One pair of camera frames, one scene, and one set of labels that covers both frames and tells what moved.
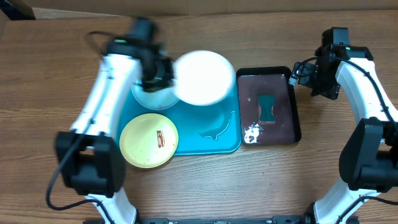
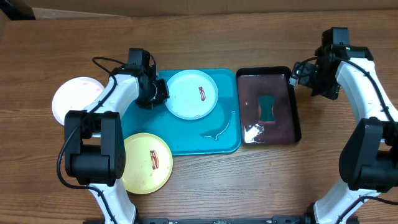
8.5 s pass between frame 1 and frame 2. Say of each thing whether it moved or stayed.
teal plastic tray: stayed
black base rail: stayed
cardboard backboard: stayed
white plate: moved
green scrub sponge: stayed
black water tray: stayed
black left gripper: moved
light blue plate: moved
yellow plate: moved
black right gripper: stayed
